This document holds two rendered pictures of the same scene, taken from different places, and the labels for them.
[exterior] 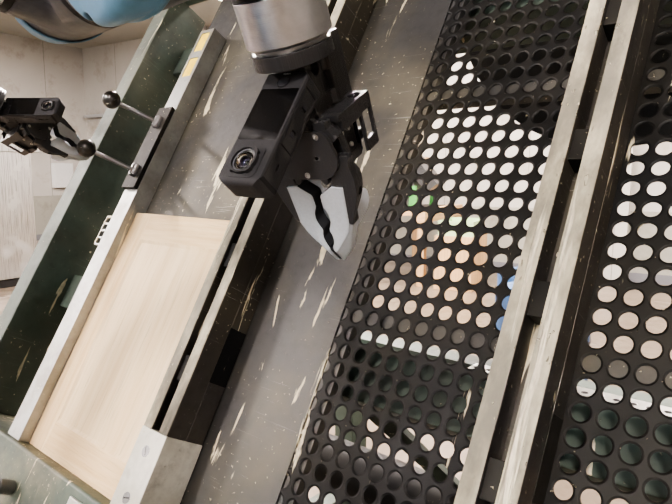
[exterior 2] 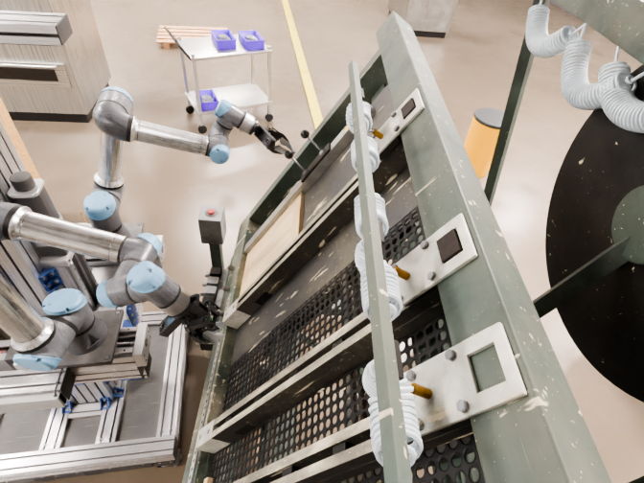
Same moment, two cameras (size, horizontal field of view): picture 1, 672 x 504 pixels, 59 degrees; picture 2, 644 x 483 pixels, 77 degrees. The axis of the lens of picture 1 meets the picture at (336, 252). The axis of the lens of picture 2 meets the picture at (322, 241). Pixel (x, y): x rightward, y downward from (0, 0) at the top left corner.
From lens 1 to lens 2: 1.23 m
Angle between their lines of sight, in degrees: 53
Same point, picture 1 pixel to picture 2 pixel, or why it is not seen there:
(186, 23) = not seen: hidden behind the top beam
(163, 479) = (234, 318)
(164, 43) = (369, 80)
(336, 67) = (196, 311)
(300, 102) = (173, 323)
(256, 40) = not seen: hidden behind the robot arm
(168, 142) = (323, 165)
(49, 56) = not seen: outside the picture
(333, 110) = (194, 322)
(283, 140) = (167, 330)
